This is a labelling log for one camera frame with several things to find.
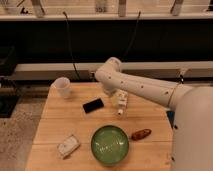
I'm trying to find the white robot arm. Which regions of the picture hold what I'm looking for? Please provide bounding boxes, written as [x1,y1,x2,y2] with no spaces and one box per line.
[95,57,213,171]

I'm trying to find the white sponge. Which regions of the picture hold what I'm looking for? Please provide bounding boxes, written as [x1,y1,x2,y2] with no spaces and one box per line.
[57,135,80,158]

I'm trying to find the white plastic cup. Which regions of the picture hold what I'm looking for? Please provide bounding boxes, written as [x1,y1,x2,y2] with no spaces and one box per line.
[53,77,71,99]

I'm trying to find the brown oval object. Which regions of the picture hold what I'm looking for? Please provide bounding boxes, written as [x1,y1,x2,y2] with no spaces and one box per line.
[131,129,152,141]

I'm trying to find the green bowl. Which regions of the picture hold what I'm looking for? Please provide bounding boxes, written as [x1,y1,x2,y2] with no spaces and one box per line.
[91,125,129,166]

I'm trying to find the right black cable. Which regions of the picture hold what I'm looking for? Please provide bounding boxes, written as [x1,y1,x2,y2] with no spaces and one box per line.
[120,10,142,63]

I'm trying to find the black cable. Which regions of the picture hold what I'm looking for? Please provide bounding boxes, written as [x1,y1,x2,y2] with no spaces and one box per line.
[120,10,142,63]
[62,11,82,81]

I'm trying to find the left black cable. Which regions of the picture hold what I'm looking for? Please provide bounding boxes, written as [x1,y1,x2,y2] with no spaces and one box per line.
[62,11,82,81]

